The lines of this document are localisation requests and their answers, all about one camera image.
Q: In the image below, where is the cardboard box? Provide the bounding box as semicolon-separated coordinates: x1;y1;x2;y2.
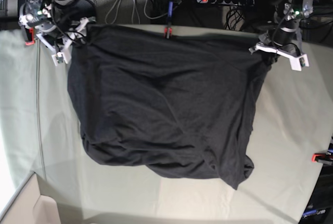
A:
1;173;61;224

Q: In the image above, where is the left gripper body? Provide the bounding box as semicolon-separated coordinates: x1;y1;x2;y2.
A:
249;33;310;71

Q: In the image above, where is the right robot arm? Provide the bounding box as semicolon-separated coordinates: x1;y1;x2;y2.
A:
18;0;96;65

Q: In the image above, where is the right black orange clamp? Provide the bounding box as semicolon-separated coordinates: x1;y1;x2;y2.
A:
312;143;332;166

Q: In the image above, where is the black orange clamp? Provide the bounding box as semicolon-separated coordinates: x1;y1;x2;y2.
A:
312;143;332;166
18;0;35;46
164;1;173;39

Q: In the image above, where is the middle black orange clamp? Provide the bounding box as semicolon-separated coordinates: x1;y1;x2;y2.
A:
164;1;173;39

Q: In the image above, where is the black t-shirt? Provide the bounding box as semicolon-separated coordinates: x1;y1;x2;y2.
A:
68;26;272;189

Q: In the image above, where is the left black orange clamp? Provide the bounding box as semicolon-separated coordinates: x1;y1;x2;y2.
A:
18;0;35;46

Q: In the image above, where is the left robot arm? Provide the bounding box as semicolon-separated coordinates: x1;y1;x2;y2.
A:
249;0;313;71

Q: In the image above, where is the round black stool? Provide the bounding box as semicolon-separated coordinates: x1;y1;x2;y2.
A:
59;0;97;24

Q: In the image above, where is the black power strip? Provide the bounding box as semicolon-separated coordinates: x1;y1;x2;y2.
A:
197;0;255;7

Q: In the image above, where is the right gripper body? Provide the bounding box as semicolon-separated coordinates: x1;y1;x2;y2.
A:
36;17;96;65

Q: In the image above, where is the white cable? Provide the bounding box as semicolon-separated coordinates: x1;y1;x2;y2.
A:
85;0;170;24

